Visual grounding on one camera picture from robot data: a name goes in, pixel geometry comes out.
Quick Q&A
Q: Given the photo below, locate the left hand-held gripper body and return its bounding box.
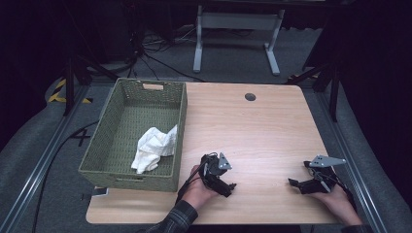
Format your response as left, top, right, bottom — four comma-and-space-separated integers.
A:
198, 151, 233, 189

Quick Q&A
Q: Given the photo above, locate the hand-held gripper black cable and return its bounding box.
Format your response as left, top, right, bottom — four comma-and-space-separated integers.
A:
333, 178, 358, 213
175, 151, 219, 206

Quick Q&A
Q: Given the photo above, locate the person's right hand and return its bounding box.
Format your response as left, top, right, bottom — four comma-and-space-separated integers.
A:
314, 183, 363, 227

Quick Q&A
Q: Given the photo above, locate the yellow and black floor tape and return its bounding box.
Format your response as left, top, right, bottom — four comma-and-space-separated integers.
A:
48, 78, 94, 105

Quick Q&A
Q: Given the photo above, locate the white metal desk frame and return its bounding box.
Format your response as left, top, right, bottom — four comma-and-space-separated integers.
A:
192, 4, 286, 77

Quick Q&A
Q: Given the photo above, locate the left hand-held gripper black cable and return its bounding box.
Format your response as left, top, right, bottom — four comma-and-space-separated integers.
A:
175, 151, 219, 206

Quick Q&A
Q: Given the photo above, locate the grey metal floor rail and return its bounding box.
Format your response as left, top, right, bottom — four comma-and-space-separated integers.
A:
0, 84, 90, 233
315, 91, 391, 233

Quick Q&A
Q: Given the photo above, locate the black tripod stand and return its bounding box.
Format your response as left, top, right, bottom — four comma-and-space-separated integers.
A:
285, 59, 342, 123
62, 53, 121, 117

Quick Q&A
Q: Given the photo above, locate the long black floor cable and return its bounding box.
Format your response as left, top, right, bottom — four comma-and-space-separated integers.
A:
31, 119, 100, 233

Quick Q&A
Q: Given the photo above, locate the bundle of black floor cables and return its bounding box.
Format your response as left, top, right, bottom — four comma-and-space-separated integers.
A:
124, 25, 208, 83

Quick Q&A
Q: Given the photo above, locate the right hand-held gripper black cable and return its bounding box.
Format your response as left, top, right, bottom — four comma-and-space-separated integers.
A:
333, 178, 358, 213

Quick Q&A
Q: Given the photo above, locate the white cloth with bear print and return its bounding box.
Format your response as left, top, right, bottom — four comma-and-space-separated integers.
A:
130, 124, 179, 175

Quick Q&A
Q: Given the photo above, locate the person's left hand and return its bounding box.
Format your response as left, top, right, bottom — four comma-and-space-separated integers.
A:
181, 164, 219, 212

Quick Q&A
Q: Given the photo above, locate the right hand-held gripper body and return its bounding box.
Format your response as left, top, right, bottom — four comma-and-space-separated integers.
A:
303, 154, 347, 195

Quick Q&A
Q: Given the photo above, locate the green woven basket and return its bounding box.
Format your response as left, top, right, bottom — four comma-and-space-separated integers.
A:
78, 77, 189, 193

